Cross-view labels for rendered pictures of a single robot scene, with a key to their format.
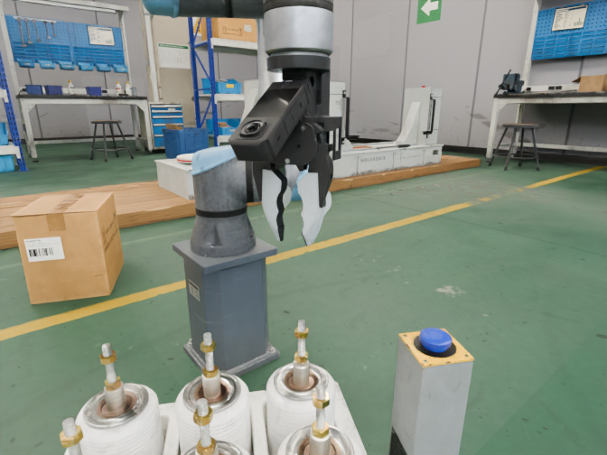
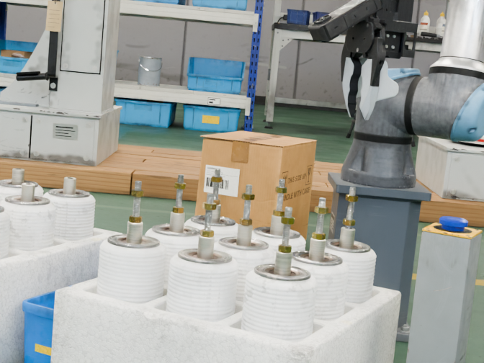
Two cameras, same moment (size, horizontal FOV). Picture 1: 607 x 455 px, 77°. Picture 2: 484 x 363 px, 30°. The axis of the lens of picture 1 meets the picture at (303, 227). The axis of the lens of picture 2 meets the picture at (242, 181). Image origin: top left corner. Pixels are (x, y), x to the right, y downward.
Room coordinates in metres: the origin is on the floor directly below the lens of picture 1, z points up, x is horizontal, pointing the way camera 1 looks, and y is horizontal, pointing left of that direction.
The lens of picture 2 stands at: (-0.76, -0.70, 0.54)
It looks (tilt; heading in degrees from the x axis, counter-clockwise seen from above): 8 degrees down; 38
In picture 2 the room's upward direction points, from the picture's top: 5 degrees clockwise
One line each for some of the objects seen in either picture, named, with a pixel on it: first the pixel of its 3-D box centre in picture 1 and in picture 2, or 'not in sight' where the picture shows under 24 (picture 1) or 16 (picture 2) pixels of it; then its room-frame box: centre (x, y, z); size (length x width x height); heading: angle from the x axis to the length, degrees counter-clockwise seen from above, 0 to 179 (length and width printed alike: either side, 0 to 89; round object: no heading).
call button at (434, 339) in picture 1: (434, 341); (453, 225); (0.43, -0.17, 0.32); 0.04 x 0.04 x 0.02
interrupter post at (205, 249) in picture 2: not in sight; (205, 248); (0.18, 0.07, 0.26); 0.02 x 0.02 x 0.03
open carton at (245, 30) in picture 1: (228, 23); not in sight; (5.70, 1.01, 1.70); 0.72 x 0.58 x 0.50; 132
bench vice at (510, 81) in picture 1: (511, 82); not in sight; (4.38, -2.25, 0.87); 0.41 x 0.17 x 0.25; 128
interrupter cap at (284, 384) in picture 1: (301, 380); (346, 246); (0.44, 0.00, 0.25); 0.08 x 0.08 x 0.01
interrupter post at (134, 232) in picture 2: not in sight; (134, 232); (0.16, 0.19, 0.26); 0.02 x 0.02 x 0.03
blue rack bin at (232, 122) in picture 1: (225, 126); not in sight; (5.55, 1.11, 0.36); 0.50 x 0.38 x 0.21; 39
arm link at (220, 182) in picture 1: (222, 175); (390, 100); (0.85, 0.18, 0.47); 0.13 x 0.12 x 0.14; 97
